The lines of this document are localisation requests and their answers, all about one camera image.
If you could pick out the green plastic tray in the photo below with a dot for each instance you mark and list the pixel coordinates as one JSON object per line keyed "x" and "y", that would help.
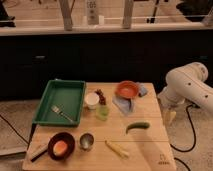
{"x": 68, "y": 95}

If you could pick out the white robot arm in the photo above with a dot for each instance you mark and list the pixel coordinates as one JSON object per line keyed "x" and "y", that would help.
{"x": 185, "y": 83}

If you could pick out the red grapes bunch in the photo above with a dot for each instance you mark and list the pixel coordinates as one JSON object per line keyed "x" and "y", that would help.
{"x": 102, "y": 99}

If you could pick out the silver fork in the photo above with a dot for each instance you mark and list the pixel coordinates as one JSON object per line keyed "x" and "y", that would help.
{"x": 58, "y": 111}

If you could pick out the white cup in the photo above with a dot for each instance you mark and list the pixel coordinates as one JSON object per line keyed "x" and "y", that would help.
{"x": 91, "y": 100}

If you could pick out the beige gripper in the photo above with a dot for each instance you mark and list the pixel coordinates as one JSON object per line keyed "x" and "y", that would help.
{"x": 168, "y": 116}

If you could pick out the orange bowl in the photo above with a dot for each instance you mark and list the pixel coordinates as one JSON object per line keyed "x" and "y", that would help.
{"x": 127, "y": 89}

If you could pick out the blue cloth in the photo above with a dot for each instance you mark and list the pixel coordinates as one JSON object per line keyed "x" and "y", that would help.
{"x": 126, "y": 106}

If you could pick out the orange fruit in bowl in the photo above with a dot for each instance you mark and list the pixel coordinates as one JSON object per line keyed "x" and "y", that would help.
{"x": 60, "y": 148}

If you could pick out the green pepper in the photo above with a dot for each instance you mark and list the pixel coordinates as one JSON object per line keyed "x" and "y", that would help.
{"x": 137, "y": 125}

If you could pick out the metal cup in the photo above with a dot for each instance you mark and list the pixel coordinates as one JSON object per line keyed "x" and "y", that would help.
{"x": 86, "y": 141}

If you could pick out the dark brown bowl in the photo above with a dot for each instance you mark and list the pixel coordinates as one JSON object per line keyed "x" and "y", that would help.
{"x": 68, "y": 139}

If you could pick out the green translucent cup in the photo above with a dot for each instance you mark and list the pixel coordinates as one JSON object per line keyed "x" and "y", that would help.
{"x": 102, "y": 112}

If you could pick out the black handled knife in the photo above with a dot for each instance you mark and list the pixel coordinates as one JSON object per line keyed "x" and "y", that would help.
{"x": 38, "y": 152}

